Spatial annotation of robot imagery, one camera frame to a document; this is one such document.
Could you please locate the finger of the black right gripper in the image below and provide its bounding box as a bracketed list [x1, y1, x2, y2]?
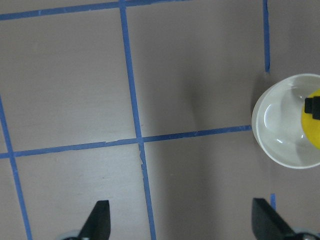
[304, 96, 320, 119]

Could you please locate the yellow lemon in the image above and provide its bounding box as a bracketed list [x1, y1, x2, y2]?
[301, 89, 320, 149]

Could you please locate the cream ceramic bowl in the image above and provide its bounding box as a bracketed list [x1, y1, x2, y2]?
[251, 73, 320, 169]

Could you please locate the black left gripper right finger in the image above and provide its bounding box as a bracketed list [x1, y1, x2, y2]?
[251, 198, 300, 240]

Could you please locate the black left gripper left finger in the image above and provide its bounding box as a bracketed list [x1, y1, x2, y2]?
[78, 200, 111, 240]

